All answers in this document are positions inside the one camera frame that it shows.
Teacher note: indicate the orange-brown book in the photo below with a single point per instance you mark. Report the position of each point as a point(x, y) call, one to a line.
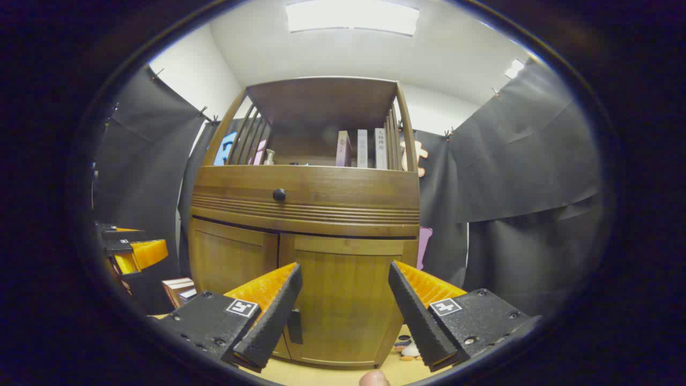
point(182, 285)

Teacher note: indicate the small pale bottle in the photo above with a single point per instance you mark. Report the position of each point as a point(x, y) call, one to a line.
point(269, 158)

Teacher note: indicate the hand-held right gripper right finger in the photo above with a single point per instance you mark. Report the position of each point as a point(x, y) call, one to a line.
point(420, 321)

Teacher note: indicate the wooden drawer with black knob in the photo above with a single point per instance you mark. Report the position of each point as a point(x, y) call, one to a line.
point(332, 187)

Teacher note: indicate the white book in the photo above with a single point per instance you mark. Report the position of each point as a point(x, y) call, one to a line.
point(380, 150)

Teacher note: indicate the wooden double-door shoe cabinet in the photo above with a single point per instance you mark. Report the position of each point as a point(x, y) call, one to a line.
point(321, 102)

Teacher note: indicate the black backdrop cloth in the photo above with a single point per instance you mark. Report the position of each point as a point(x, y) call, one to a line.
point(525, 161)

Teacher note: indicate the wooden shoe cabinet door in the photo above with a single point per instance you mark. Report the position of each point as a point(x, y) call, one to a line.
point(343, 300)
point(230, 257)

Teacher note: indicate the blue book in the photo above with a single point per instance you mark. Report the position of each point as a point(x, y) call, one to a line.
point(189, 294)

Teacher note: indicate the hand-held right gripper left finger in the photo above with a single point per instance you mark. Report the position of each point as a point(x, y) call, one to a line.
point(270, 321)

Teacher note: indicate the small ceiling light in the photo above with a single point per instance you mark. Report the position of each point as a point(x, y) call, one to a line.
point(514, 68)

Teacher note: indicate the grey book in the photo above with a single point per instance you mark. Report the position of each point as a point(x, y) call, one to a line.
point(362, 150)

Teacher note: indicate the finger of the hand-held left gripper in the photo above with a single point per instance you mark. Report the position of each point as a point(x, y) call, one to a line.
point(120, 234)
point(147, 253)

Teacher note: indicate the red-brown book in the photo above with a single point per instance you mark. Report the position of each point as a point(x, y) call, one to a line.
point(170, 292)

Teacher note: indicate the small white and black toy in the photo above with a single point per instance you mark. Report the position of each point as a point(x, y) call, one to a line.
point(410, 349)

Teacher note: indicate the large ceiling light panel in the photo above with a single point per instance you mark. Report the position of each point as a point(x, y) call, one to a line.
point(351, 16)

